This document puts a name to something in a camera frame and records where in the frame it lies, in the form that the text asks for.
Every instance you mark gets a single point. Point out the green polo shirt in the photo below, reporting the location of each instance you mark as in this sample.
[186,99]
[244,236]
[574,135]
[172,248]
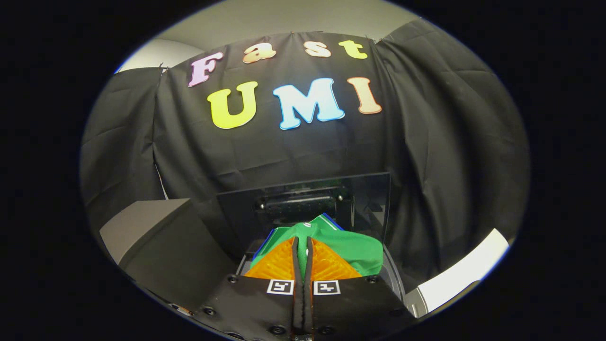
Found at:
[355,251]

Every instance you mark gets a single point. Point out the black backdrop cloth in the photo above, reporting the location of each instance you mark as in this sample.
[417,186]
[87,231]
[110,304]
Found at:
[426,142]

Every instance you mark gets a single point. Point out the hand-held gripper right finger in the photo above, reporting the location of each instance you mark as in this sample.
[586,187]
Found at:
[350,308]

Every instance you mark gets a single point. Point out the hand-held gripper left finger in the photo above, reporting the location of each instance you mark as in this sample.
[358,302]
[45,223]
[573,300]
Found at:
[265,308]

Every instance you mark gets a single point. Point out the white table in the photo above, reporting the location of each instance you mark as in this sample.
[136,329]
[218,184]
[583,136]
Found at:
[464,274]

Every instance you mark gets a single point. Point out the grey cabinet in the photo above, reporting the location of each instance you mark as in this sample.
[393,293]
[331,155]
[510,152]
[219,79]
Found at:
[156,246]

